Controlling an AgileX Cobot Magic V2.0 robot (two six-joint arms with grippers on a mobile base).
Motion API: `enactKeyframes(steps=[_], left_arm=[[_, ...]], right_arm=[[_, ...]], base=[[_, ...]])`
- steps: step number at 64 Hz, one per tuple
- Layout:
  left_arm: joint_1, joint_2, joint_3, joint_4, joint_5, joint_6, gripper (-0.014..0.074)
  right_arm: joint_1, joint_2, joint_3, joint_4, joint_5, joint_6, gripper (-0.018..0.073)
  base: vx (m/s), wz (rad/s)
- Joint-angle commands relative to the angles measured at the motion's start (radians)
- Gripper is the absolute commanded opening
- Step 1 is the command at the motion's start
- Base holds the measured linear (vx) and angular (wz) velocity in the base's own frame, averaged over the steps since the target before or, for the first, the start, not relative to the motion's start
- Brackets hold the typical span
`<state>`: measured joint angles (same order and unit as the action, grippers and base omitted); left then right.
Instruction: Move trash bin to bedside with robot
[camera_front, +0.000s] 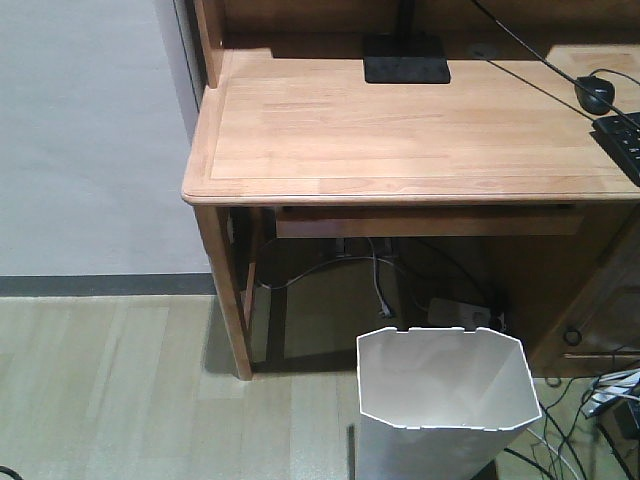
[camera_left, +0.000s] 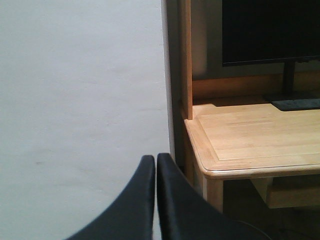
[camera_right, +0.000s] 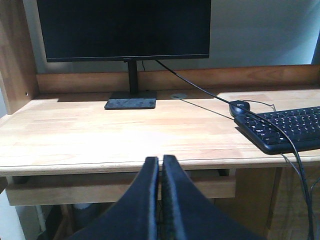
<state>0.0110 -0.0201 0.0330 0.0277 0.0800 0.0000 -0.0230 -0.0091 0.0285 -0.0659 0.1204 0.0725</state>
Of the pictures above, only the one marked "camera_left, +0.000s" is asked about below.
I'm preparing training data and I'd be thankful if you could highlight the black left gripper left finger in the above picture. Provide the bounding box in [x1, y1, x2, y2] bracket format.
[68, 155, 155, 240]

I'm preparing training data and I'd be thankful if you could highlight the light wooden desk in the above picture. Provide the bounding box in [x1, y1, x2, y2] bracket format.
[177, 0, 320, 212]

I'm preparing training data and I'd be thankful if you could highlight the black monitor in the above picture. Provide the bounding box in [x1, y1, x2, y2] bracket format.
[222, 0, 320, 103]

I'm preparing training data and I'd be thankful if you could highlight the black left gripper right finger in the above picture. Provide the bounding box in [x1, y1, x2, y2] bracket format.
[156, 153, 269, 240]

